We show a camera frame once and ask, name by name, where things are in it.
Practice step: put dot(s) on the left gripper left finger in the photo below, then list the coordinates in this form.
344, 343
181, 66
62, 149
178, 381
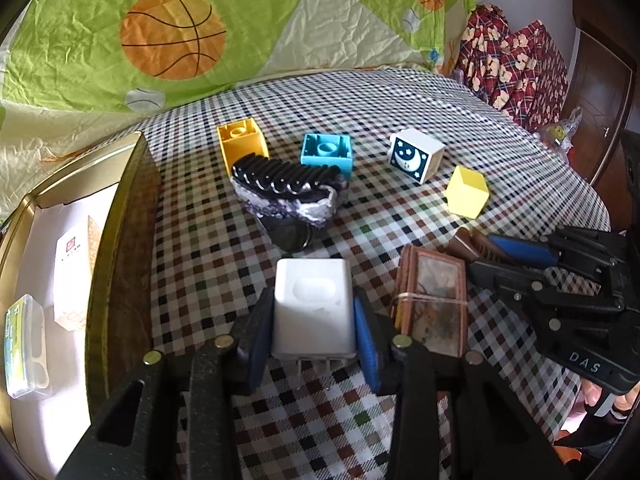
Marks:
134, 436

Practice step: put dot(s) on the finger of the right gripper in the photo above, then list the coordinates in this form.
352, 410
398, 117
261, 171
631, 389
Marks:
511, 284
536, 255

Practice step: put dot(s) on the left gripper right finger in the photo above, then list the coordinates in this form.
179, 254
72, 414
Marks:
492, 434

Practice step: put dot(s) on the brown comb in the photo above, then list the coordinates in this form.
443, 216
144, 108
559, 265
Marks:
471, 245

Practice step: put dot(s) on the yellow cube block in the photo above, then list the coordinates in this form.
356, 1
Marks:
466, 193

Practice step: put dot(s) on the brown framed card stack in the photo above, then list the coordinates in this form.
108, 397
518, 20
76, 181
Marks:
430, 302

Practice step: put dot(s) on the clear plastic case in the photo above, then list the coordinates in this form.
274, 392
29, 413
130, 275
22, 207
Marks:
25, 352

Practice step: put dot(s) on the white Oriental Club box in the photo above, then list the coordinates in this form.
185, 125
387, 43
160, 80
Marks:
75, 258

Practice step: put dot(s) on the white power adapter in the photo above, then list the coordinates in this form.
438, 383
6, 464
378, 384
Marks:
314, 317

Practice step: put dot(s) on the person's right hand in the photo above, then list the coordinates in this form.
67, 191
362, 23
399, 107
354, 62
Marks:
600, 402

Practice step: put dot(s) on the white moon toy block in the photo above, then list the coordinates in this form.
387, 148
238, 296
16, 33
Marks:
415, 153

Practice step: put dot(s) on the red bear pattern cloth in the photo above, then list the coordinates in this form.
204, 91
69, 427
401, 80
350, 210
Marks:
521, 73

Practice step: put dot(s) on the brown wooden cabinet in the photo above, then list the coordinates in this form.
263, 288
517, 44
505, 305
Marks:
604, 77

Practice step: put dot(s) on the gold tin box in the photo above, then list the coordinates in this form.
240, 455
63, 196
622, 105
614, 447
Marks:
118, 185

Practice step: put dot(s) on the checkered tablecloth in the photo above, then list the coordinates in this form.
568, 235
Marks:
211, 261

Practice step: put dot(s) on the blue toy block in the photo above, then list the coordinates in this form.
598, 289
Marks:
330, 149

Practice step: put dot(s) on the black hair claw clip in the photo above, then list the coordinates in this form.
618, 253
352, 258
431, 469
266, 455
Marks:
290, 201

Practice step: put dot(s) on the yellow face toy block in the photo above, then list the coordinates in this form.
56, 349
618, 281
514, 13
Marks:
238, 139

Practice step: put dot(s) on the basketball pattern bed sheet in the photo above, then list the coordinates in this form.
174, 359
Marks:
76, 71

